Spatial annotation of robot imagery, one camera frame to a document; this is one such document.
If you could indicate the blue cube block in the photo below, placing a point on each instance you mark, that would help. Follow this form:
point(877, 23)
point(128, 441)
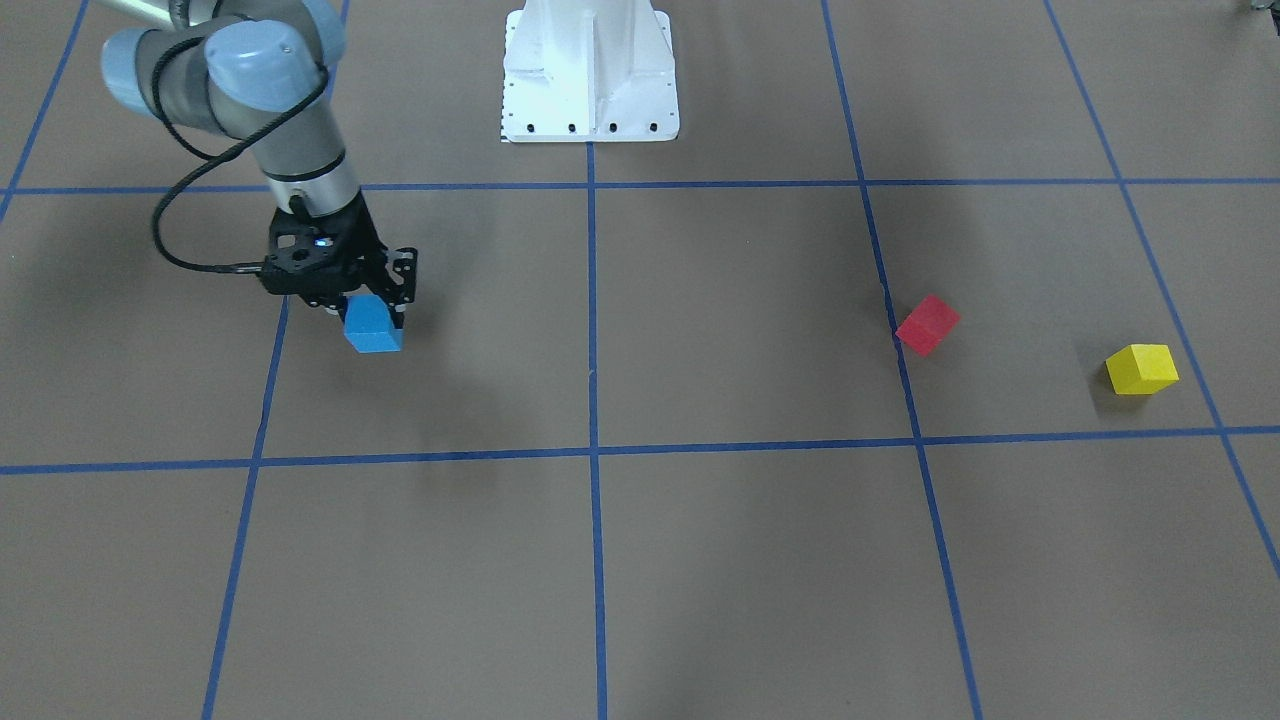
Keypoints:
point(369, 326)

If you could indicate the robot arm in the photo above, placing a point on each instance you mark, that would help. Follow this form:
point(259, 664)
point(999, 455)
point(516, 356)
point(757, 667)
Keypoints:
point(228, 78)

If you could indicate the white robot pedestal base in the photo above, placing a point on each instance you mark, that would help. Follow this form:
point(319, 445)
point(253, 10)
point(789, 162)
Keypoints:
point(589, 72)

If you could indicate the yellow cube block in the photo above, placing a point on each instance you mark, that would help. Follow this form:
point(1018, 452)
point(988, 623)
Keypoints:
point(1141, 370)

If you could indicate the brown paper table cover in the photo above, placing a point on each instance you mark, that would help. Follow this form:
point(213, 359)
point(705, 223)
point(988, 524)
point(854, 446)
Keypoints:
point(651, 449)

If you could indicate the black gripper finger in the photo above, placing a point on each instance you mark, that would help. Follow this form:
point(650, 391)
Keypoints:
point(394, 281)

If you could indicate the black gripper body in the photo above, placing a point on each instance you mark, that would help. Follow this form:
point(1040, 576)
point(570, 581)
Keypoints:
point(364, 236)

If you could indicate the red cube block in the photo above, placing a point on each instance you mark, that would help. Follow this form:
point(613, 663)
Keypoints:
point(927, 325)

